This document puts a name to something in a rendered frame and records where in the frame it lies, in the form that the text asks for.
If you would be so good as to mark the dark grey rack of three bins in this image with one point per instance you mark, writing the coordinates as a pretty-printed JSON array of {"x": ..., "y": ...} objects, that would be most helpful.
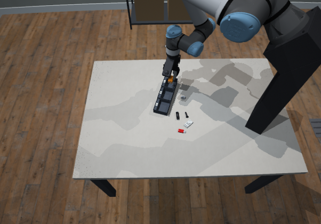
[{"x": 165, "y": 96}]

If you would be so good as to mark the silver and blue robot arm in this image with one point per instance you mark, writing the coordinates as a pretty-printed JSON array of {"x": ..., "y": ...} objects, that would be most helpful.
[{"x": 239, "y": 21}]

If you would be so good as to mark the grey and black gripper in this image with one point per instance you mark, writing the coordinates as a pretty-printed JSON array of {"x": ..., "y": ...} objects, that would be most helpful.
[{"x": 175, "y": 69}]

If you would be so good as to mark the white domino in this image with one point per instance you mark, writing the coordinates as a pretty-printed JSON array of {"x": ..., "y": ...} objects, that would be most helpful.
[{"x": 187, "y": 124}]

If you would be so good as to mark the orange 9v battery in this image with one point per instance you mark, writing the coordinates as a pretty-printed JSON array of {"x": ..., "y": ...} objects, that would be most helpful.
[{"x": 170, "y": 80}]

